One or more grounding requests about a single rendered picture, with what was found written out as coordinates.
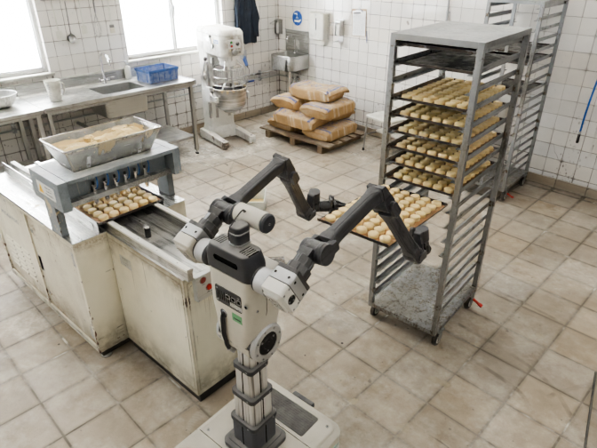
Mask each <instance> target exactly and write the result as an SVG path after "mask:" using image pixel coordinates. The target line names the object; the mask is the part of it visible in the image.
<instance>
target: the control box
mask: <svg viewBox="0 0 597 448"><path fill-rule="evenodd" d="M203 277H205V278H206V280H205V282H204V283H203V284H201V279H202V278H203ZM193 278H194V280H193V281H192V284H193V291H194V298H195V301H197V302H200V301H202V300H204V299H206V298H208V297H209V296H211V295H212V288H211V289H210V290H208V289H207V285H208V284H211V268H207V269H205V270H203V271H201V272H199V273H197V274H195V275H193Z"/></svg>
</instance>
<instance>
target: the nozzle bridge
mask: <svg viewBox="0 0 597 448"><path fill-rule="evenodd" d="M147 160H148V161H149V172H147V176H144V173H143V164H145V165H146V167H147V171H148V163H147ZM138 164H139V167H138ZM128 166H129V169H130V178H129V179H128V182H127V183H125V182H124V179H123V171H126V174H127V177H129V171H128ZM134 167H135V168H136V171H137V173H138V174H139V175H138V179H137V180H135V179H134V175H133V168H134ZM28 170H29V173H30V177H31V180H32V183H33V186H34V190H35V193H36V195H37V196H38V197H40V198H41V199H43V200H44V202H45V206H46V209H47V212H48V216H49V219H50V223H51V226H52V231H54V232H55V233H56V234H58V235H59V236H61V237H62V238H63V237H66V236H69V232H68V225H67V223H66V219H65V215H64V213H68V212H72V211H73V208H74V207H77V206H78V205H81V204H86V203H89V202H91V201H94V200H97V199H99V198H102V197H104V196H109V195H112V194H114V193H117V192H119V191H122V190H125V189H127V188H132V187H135V186H138V185H139V184H142V183H145V182H148V181H151V180H155V179H157V183H158V189H159V192H161V193H163V194H165V195H167V196H174V195H175V191H174V185H173V178H172V174H178V173H181V172H182V171H181V163H180V156H179V147H176V146H174V145H172V144H170V143H167V142H164V141H162V140H159V139H155V142H154V144H153V146H152V148H151V149H149V150H147V151H144V152H140V153H138V154H135V155H131V156H127V157H123V158H120V159H117V160H114V161H111V162H108V163H105V164H100V165H97V166H93V167H91V168H88V169H84V170H81V171H79V172H72V171H70V170H69V169H67V168H65V167H64V166H62V165H60V164H59V163H58V162H57V160H55V161H51V162H49V163H45V164H39V165H36V166H33V167H29V168H28ZM117 170H118V171H119V175H120V180H119V181H118V186H117V187H116V186H115V184H114V181H113V178H114V177H113V174H115V176H116V177H117V180H118V172H117ZM107 174H108V177H109V184H108V185H107V190H105V189H104V188H103V183H102V181H103V179H102V178H104V177H105V179H106V181H107ZM95 177H97V179H98V184H99V186H98V188H97V193H96V194H94V193H93V191H92V181H93V180H94V183H95V184H96V187H97V181H96V178H95Z"/></svg>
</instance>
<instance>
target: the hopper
mask: <svg viewBox="0 0 597 448"><path fill-rule="evenodd" d="M123 124H128V125H129V126H130V125H137V126H140V127H142V128H143V129H144V130H145V131H142V132H136V133H133V134H129V135H126V136H123V137H119V138H116V139H112V140H106V141H103V142H100V143H96V144H93V145H90V146H86V147H82V148H77V149H73V150H70V151H67V152H64V151H62V150H60V149H58V148H55V147H57V146H58V145H64V144H69V143H71V142H73V141H75V140H80V138H81V139H82V138H83V137H84V136H85V135H89V134H90V135H93V136H98V135H101V134H103V133H106V132H110V131H111V129H112V128H115V127H118V126H120V125H123ZM161 127H162V126H161V125H158V124H154V123H151V122H149V121H146V120H143V119H141V118H138V117H136V116H131V117H127V118H124V119H120V120H115V121H112V122H108V123H104V124H98V125H94V126H91V127H87V128H83V129H79V130H75V131H72V132H65V133H62V134H58V135H54V136H51V137H47V138H43V139H39V140H40V141H41V142H42V143H43V144H44V146H45V147H46V148H47V149H48V150H49V152H50V153H51V154H52V155H53V157H54V158H55V159H56V160H57V162H58V163H59V164H60V165H62V166H64V167H65V168H67V169H69V170H70V171H72V172H79V171H81V170H84V169H88V168H91V167H93V166H97V165H100V164H105V163H108V162H111V161H114V160H117V159H120V158H123V157H127V156H131V155H135V154H138V153H140V152H144V151H147V150H150V149H151V148H152V146H153V144H154V142H155V138H156V136H157V134H158V133H159V131H160V128H161Z"/></svg>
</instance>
